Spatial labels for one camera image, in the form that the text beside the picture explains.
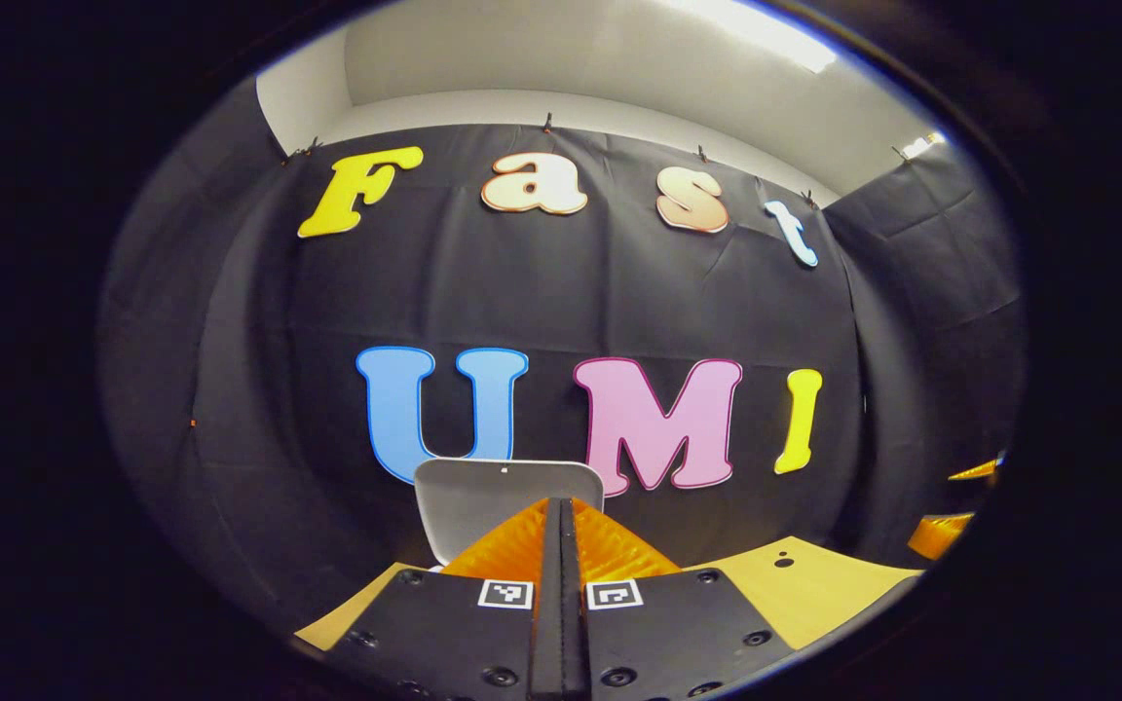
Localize ceiling light panel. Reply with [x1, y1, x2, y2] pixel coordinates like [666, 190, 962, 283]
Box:
[673, 0, 840, 74]

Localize grey desktop garbage bin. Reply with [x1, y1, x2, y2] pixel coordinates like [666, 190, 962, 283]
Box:
[413, 458, 606, 568]

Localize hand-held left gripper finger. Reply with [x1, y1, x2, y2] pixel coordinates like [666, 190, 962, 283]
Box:
[322, 498, 563, 701]
[562, 498, 796, 701]

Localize black backdrop cloth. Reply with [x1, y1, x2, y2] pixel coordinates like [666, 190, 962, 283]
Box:
[98, 78, 1025, 634]

